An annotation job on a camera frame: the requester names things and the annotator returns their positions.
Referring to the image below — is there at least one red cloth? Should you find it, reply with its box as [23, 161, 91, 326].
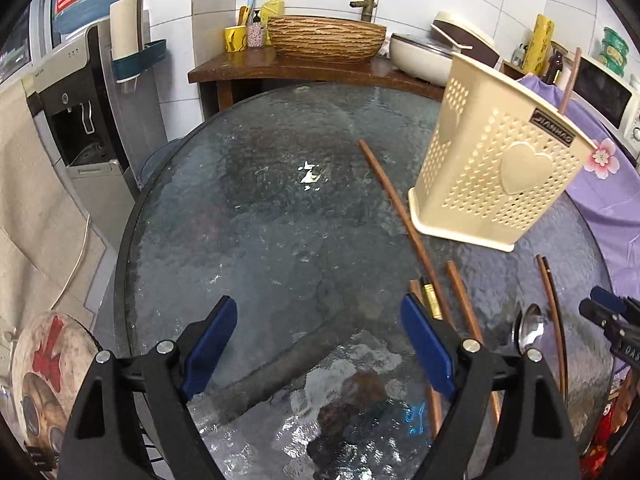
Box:
[582, 375, 640, 466]

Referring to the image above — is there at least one brown glass bottle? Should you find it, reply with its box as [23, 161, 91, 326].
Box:
[544, 52, 568, 86]

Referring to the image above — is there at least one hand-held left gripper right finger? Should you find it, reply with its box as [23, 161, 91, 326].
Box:
[400, 292, 583, 480]

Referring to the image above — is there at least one white cutting board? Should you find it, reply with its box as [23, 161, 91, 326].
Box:
[109, 0, 146, 58]

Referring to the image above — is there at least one white pan glass lid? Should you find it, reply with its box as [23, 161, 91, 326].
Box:
[389, 32, 473, 86]

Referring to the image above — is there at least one white microwave oven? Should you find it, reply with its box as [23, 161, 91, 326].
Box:
[570, 52, 640, 148]

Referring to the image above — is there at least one round printed stool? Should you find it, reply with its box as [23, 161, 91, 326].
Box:
[10, 311, 101, 461]

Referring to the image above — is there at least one woven wicker basin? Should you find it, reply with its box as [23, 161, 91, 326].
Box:
[266, 15, 388, 64]

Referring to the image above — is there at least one teal wall holder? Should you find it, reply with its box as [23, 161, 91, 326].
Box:
[111, 39, 167, 83]

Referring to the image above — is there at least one brass faucet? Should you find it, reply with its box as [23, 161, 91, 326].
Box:
[349, 0, 377, 23]

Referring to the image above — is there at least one blue plastic tub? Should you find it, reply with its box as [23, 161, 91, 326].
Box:
[136, 139, 188, 193]

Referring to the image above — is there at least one yellow wrap roll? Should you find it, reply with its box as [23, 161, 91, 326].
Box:
[525, 14, 553, 77]

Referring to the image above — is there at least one large steel spoon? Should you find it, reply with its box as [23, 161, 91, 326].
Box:
[519, 304, 547, 361]

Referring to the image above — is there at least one yellow cup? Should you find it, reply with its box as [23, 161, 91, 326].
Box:
[223, 25, 251, 53]

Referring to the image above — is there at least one brown and cream rice cooker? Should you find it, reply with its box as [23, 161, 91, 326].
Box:
[431, 10, 500, 68]

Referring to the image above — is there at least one grey water dispenser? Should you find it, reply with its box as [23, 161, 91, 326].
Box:
[30, 22, 168, 196]

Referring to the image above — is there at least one dark wooden counter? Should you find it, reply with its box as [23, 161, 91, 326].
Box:
[187, 52, 446, 111]

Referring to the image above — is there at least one cream perforated utensil holder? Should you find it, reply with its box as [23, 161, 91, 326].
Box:
[407, 51, 598, 253]

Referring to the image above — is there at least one sliding window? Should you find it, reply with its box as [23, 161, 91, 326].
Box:
[0, 0, 56, 86]

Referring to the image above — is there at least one purple floral cloth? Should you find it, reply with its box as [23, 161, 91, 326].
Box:
[515, 75, 640, 376]

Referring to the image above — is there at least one white cable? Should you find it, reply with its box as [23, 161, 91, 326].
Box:
[50, 215, 92, 311]

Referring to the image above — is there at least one floral pump bottle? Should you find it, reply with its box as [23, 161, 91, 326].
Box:
[246, 10, 267, 50]

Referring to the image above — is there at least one black chopstick gold band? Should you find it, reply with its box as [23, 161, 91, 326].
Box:
[420, 275, 444, 321]

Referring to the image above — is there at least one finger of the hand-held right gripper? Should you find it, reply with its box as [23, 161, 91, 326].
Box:
[579, 285, 640, 376]

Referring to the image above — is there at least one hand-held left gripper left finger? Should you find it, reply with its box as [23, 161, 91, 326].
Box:
[59, 296, 238, 480]

